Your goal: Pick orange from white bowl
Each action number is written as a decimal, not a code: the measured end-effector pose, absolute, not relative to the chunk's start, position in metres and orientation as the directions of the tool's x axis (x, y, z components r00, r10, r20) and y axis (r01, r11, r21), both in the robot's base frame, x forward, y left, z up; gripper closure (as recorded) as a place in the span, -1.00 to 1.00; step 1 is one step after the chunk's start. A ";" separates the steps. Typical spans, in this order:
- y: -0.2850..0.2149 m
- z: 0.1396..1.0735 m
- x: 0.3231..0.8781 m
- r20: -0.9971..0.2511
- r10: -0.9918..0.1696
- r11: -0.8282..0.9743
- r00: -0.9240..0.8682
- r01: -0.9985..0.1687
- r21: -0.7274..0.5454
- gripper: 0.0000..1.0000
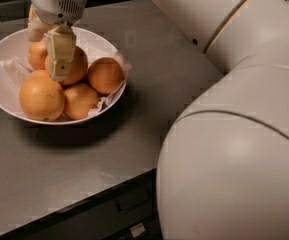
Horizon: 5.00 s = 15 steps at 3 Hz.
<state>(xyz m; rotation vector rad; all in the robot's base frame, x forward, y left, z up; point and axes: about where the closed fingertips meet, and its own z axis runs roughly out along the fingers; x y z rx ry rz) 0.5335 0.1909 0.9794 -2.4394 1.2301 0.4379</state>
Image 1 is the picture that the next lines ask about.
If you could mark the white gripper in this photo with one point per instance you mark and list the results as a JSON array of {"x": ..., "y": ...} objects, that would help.
[{"x": 55, "y": 4}]

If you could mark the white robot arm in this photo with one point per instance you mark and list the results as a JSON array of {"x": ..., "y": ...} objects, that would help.
[{"x": 223, "y": 170}]

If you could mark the back left orange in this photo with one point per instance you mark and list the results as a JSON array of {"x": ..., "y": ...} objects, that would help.
[{"x": 37, "y": 54}]

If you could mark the small middle left orange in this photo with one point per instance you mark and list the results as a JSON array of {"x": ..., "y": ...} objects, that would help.
[{"x": 38, "y": 73}]

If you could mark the top centre orange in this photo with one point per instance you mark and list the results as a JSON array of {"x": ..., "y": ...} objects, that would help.
[{"x": 79, "y": 68}]

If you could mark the white paper liner in bowl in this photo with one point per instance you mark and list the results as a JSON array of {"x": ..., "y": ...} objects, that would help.
[{"x": 17, "y": 69}]

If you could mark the front left orange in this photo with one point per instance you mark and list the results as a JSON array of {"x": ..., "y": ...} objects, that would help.
[{"x": 41, "y": 98}]

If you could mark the right orange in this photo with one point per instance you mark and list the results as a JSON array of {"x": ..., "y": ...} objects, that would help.
[{"x": 105, "y": 75}]

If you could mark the front centre orange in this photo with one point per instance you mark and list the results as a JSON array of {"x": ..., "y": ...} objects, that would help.
[{"x": 79, "y": 100}]

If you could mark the dark upper drawer front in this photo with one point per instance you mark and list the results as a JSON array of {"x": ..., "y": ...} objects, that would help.
[{"x": 98, "y": 216}]

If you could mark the dark drawer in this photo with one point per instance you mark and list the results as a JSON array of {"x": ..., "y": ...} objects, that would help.
[
  {"x": 147, "y": 229},
  {"x": 98, "y": 216}
]

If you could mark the dark lower drawer front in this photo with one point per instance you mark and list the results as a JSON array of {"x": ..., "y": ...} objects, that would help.
[{"x": 147, "y": 229}]

